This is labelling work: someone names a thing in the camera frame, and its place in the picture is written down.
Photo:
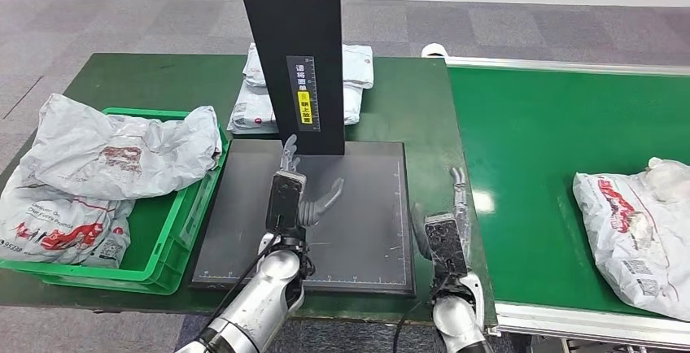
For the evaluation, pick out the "aluminium conveyor frame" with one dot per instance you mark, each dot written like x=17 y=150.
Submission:
x=566 y=323

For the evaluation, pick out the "white parcel bright red print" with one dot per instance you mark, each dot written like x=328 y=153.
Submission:
x=48 y=226

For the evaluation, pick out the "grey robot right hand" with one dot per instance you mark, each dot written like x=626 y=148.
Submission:
x=467 y=237

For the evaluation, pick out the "green conveyor belt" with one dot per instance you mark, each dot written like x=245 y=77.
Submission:
x=528 y=151

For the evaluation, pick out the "white parcel red lettering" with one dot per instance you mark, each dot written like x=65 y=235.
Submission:
x=636 y=243

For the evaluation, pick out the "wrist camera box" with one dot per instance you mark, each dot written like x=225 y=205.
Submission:
x=284 y=199
x=445 y=245

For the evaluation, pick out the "parcel faded red print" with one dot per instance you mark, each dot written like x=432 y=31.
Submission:
x=81 y=146

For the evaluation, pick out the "white conveyor end roller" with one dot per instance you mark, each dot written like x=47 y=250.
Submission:
x=433 y=50

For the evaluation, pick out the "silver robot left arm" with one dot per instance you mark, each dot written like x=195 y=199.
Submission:
x=264 y=302

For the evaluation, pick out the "black scanner base plate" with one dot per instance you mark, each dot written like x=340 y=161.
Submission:
x=372 y=221

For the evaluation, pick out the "black scanner column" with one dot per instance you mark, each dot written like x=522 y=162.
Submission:
x=272 y=70

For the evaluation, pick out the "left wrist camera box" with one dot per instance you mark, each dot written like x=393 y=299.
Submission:
x=284 y=199

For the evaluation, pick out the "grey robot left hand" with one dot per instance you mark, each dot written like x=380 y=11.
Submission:
x=318 y=208

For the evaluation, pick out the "yellow and grey column label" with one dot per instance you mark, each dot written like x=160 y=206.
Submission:
x=303 y=111

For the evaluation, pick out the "green plastic crate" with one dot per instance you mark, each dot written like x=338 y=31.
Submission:
x=156 y=232

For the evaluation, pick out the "flat grey courier bag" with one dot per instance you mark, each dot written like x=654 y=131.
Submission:
x=252 y=112
x=356 y=66

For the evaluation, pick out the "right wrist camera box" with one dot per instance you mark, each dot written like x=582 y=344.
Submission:
x=445 y=245

